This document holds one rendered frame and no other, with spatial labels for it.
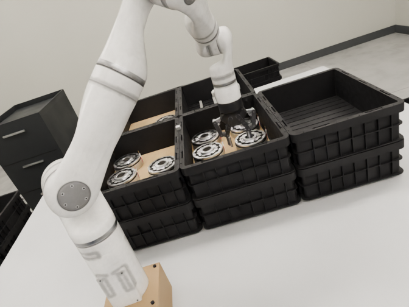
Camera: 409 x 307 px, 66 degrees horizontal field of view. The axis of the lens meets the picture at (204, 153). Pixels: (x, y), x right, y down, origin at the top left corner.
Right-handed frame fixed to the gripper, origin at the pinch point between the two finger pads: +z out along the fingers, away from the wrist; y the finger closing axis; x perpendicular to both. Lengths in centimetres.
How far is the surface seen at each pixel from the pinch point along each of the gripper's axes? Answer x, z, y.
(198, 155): -1.2, 0.8, -14.4
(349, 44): 339, 78, 192
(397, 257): -44, 17, 24
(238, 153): -19.9, -6.0, -2.4
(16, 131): 118, 5, -140
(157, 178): -20.1, -5.8, -24.4
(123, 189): -20.2, -5.5, -34.0
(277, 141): -19.8, -6.2, 8.0
